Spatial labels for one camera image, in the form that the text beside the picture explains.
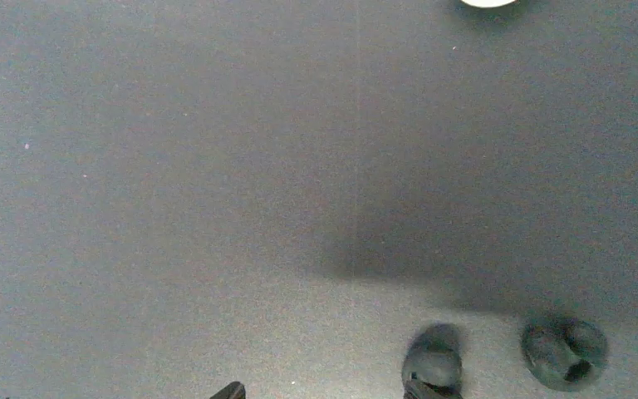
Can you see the black earbud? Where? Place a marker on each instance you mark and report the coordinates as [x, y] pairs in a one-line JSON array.
[[433, 357], [564, 354]]

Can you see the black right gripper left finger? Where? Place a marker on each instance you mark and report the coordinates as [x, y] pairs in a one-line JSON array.
[[234, 390]]

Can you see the white earbud charging case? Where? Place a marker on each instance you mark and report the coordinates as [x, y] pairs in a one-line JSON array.
[[487, 4]]

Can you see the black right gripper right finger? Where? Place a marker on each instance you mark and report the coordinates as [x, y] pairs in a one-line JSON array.
[[416, 389]]

